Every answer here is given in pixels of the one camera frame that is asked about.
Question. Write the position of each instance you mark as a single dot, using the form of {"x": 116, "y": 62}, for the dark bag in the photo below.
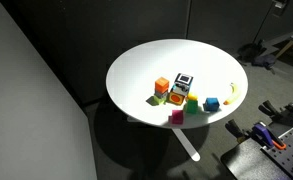
{"x": 252, "y": 51}

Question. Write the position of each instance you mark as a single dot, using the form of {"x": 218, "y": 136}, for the dark crumpled cloth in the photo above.
{"x": 264, "y": 61}

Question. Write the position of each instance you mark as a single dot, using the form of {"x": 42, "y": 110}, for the magenta block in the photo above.
{"x": 177, "y": 117}

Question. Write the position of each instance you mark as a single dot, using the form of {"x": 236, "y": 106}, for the black stand pole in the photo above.
{"x": 279, "y": 4}

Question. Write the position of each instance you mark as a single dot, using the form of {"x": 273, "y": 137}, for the yellow ball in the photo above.
{"x": 192, "y": 96}

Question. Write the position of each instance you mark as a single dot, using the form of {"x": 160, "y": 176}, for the orange block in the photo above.
{"x": 161, "y": 85}

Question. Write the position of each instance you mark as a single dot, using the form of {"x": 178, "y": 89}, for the small grey block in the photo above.
{"x": 161, "y": 94}

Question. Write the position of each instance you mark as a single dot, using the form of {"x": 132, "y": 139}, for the black perforated breadboard plate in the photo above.
{"x": 286, "y": 150}

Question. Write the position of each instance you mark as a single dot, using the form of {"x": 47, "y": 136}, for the lime green block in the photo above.
{"x": 159, "y": 99}

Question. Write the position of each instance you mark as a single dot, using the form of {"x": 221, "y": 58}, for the white table base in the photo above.
{"x": 186, "y": 143}

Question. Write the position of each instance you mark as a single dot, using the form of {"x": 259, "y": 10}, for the blue block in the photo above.
{"x": 212, "y": 104}

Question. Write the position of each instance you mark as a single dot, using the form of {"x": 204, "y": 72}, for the black base platform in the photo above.
{"x": 249, "y": 163}

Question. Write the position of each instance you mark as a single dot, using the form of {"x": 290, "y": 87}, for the yellow banana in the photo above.
{"x": 233, "y": 94}

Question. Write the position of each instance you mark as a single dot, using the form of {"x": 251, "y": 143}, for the blue patterned box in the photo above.
{"x": 183, "y": 83}

